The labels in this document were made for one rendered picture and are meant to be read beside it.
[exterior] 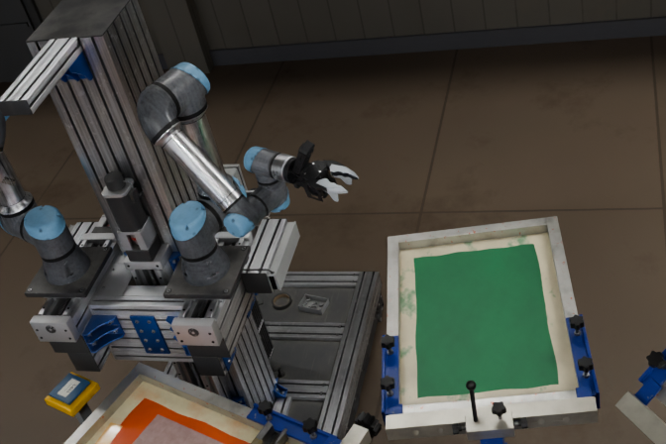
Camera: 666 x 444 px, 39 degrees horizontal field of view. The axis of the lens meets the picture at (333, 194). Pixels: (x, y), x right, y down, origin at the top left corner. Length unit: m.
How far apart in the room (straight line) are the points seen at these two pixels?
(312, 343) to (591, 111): 2.28
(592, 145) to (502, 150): 0.48
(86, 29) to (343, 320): 1.93
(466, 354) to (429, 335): 0.14
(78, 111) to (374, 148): 2.84
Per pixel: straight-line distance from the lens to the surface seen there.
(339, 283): 4.31
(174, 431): 2.98
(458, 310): 3.05
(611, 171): 5.08
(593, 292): 4.42
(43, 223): 3.06
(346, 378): 3.94
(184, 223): 2.81
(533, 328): 2.97
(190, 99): 2.67
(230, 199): 2.59
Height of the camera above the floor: 3.13
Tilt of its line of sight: 37 degrees down
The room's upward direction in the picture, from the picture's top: 15 degrees counter-clockwise
